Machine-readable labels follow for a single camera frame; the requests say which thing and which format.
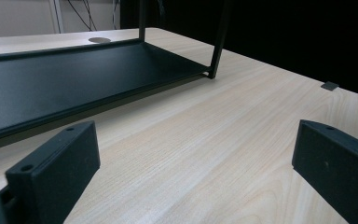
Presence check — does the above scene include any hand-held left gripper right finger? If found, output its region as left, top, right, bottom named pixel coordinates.
left=292, top=119, right=358, bottom=224

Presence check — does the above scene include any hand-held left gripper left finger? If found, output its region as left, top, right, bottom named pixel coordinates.
left=5, top=120, right=102, bottom=224

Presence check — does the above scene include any black metal shelf rack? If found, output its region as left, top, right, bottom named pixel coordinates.
left=0, top=0, right=231, bottom=147

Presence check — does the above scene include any small grey pad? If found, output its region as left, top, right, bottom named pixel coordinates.
left=320, top=81, right=340, bottom=92

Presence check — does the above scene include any grey round cable grommet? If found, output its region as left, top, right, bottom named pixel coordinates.
left=88, top=36, right=112, bottom=44

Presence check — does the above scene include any white metal post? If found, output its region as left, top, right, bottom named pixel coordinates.
left=48, top=0, right=65, bottom=35

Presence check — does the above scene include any black cable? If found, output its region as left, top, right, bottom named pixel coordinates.
left=66, top=0, right=93, bottom=33
left=81, top=0, right=98, bottom=32

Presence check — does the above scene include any grey cable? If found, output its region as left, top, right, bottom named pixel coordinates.
left=111, top=0, right=121, bottom=31

